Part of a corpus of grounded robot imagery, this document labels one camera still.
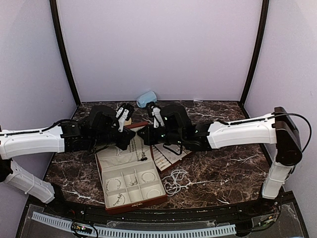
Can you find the light blue faceted cup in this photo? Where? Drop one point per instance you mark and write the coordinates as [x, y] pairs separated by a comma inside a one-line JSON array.
[[146, 98]]

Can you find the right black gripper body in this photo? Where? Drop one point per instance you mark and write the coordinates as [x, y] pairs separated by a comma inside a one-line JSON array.
[[173, 137]]

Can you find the white cable duct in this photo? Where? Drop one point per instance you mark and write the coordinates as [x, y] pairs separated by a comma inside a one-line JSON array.
[[131, 230]]

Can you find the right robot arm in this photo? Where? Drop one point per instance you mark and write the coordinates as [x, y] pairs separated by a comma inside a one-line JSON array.
[[274, 128]]

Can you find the white bangle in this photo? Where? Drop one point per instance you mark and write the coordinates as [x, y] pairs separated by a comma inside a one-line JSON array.
[[153, 193]]

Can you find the large red jewelry box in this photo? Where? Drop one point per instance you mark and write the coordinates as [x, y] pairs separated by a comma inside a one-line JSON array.
[[127, 175]]

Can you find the beige plate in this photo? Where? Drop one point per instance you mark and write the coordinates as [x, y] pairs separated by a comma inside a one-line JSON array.
[[128, 122]]

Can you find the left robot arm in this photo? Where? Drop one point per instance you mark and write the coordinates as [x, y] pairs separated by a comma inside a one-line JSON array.
[[14, 143]]

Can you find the small red jewelry tray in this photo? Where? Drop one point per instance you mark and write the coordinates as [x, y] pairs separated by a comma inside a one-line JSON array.
[[164, 159]]

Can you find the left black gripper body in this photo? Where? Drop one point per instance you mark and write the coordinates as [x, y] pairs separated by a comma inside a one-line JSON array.
[[104, 139]]

